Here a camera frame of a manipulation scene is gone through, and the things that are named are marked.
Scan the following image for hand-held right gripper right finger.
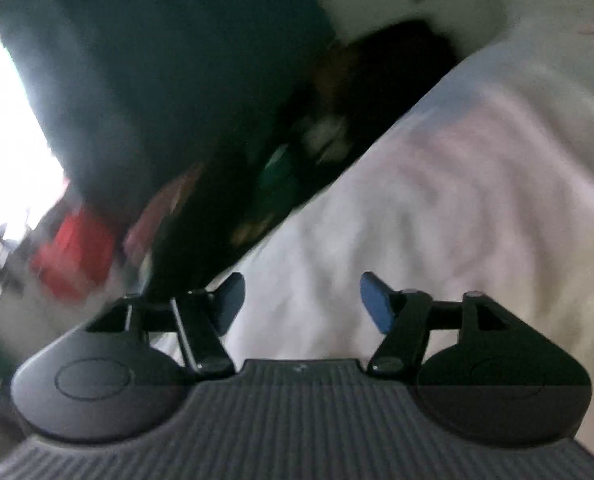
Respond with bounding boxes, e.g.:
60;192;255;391
359;272;514;376

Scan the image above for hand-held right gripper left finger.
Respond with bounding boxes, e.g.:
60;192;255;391
85;272;247;376

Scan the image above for white bed sheet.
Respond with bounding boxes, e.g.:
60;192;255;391
152;20;594;391

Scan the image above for red object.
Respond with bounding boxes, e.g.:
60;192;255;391
30;207;118;303

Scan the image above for dark cloth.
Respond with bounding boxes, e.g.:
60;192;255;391
0;0;338;201

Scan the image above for bright window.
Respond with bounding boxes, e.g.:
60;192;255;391
0;15;70;246

